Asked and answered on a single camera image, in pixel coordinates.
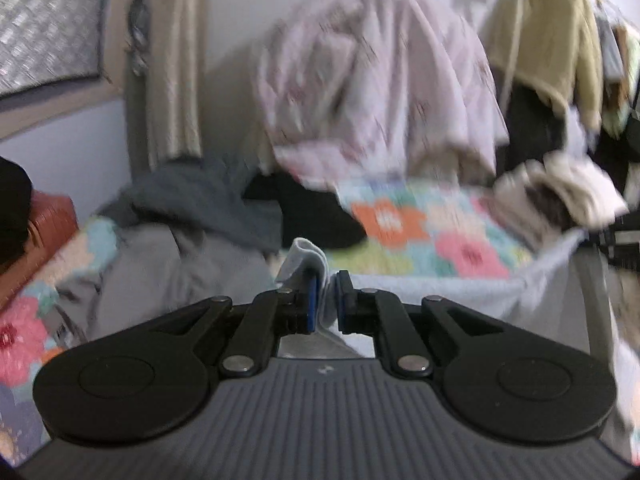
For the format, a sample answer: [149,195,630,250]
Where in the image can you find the light grey sweatshirt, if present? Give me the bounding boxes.
[277,229,589,359]

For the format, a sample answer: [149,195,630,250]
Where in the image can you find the floral bed quilt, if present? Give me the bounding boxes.
[0,176,640,468]

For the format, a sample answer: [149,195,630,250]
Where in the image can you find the pink red suitcase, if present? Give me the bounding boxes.
[1,191,78,310]

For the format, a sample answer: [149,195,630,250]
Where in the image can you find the grey polo shirt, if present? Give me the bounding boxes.
[43,224,276,348]

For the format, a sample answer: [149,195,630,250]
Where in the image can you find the black folded clothes on suitcase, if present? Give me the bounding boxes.
[0,158,32,266]

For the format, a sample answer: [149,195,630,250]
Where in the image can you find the beige curtain right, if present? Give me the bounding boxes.
[126,0,206,174]

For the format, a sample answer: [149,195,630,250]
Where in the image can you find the beige hanging hoodie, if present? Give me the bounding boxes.
[488,0,603,131]

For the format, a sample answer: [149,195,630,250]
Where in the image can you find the black garment on bed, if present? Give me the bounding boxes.
[243,171,367,250]

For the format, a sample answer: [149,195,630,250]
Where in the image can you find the dark grey garment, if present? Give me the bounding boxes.
[99,155,282,252]

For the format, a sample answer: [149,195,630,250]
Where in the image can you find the silver quilted window cover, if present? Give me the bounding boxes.
[1,0,108,99]

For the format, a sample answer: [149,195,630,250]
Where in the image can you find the pink floral blanket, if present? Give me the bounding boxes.
[252,0,509,184]

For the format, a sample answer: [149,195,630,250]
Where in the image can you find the white folded clothes pile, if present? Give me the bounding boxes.
[489,151,629,249]

